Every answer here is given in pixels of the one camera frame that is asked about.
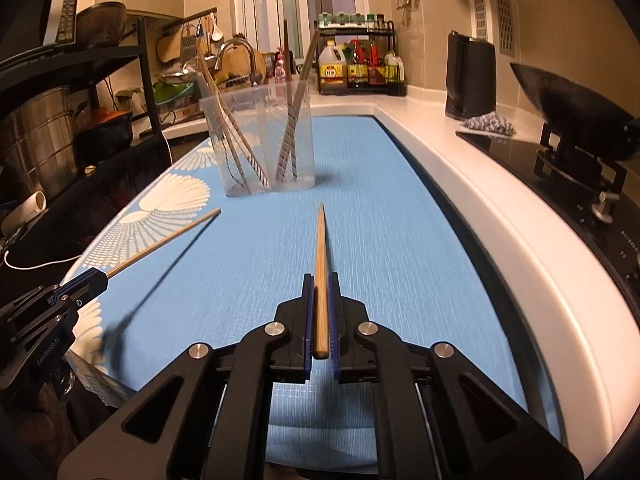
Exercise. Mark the large steel pot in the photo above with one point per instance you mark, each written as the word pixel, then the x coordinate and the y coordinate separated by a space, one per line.
pixel 35 145

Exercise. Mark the white framed window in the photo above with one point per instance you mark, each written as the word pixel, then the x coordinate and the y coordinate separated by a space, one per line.
pixel 300 0

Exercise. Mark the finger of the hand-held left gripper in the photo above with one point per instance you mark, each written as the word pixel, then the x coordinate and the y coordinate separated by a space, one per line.
pixel 82 282

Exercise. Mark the white microwave oven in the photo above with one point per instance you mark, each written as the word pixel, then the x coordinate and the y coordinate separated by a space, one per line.
pixel 62 7

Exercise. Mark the green plastic basin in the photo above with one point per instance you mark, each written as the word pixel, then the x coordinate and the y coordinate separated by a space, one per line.
pixel 172 92

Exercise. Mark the white wall vent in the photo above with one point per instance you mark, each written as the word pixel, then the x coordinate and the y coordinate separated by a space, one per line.
pixel 479 5
pixel 504 20

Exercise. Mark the wooden chopstick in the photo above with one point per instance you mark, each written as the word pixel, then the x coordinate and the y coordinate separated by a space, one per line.
pixel 291 110
pixel 294 125
pixel 287 160
pixel 227 135
pixel 321 300
pixel 165 242
pixel 303 90

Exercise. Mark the green oil bottle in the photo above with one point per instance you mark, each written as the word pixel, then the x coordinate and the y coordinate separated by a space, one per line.
pixel 394 67

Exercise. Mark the chrome kitchen faucet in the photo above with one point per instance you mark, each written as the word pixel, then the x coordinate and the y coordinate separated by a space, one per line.
pixel 235 47

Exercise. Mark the blue white printed cloth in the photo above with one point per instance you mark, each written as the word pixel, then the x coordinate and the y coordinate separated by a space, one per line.
pixel 375 220

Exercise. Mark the dark metal colander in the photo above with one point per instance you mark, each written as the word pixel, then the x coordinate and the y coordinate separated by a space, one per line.
pixel 100 25

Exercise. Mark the black metal shelf rack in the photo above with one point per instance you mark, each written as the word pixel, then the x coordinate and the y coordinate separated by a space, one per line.
pixel 145 85

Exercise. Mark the clear plastic container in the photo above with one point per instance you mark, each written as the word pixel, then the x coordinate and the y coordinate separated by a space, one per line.
pixel 270 145

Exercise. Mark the black electric kettle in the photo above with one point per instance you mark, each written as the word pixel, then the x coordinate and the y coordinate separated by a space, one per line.
pixel 470 75

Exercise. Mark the dark sauce bottles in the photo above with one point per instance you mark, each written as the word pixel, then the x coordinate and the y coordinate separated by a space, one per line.
pixel 367 67

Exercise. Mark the yellow cooking oil jug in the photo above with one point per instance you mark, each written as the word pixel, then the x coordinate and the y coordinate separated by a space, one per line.
pixel 332 72

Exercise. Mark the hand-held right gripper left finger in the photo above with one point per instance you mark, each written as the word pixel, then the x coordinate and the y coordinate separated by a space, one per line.
pixel 309 330

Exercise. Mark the red dish soap bottle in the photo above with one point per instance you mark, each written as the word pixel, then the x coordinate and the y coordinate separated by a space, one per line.
pixel 281 67

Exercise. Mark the black gas stove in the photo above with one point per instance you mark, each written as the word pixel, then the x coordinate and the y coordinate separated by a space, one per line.
pixel 565 200

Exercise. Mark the knitted dish cloth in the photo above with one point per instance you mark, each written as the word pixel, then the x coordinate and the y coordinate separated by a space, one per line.
pixel 490 124

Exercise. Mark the metal stove knob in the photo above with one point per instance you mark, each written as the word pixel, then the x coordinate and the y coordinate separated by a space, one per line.
pixel 605 207

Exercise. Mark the black wok stand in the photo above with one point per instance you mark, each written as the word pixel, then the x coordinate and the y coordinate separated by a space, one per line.
pixel 580 160

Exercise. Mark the black wok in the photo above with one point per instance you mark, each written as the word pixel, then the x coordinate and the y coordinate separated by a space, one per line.
pixel 575 105

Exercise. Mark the wooden cutting board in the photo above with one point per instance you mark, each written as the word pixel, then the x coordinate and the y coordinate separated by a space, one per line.
pixel 242 60

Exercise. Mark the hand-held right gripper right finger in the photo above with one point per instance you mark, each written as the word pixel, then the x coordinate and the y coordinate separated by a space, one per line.
pixel 334 330

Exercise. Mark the black spice rack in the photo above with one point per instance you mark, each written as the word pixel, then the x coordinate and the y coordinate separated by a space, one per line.
pixel 392 35

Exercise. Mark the metal grater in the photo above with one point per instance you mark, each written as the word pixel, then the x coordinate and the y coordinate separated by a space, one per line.
pixel 188 45

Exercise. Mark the black cooking pot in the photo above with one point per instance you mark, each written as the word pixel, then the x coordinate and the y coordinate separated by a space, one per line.
pixel 105 132

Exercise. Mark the white hanging ladle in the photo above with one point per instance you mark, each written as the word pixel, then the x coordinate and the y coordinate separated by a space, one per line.
pixel 216 32

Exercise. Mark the steel bowl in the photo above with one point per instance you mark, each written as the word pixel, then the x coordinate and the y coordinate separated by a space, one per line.
pixel 175 77

